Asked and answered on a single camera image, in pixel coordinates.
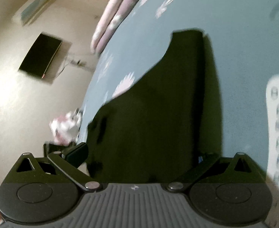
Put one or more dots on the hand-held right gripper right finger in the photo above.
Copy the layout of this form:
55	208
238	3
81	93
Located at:
207	160

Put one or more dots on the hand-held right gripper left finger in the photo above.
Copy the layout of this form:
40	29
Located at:
77	153

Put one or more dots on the pink and white cloth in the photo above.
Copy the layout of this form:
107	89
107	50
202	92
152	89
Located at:
64	129

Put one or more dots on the black television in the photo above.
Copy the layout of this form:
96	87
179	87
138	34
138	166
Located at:
41	55

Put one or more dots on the pink floral quilt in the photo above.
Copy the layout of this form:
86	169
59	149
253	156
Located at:
106	19

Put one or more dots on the purple floral quilt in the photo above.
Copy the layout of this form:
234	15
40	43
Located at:
119	21

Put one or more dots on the white air conditioner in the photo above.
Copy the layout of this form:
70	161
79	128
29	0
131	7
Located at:
36	7

